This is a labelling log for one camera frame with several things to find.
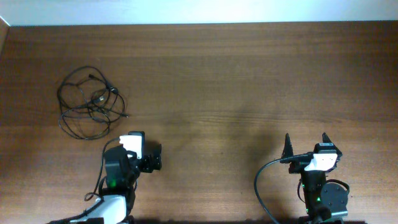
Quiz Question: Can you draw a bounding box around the black usb cable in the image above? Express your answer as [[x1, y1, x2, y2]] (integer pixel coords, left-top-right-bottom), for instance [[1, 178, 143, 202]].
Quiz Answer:
[[57, 77, 130, 124], [57, 65, 113, 140], [58, 73, 130, 140]]

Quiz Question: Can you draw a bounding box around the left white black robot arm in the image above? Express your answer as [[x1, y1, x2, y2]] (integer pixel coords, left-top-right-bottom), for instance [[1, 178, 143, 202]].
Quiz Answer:
[[49, 144, 162, 224]]

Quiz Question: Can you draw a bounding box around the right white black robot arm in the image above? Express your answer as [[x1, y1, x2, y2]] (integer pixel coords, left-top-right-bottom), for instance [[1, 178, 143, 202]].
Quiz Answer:
[[281, 133, 349, 223]]

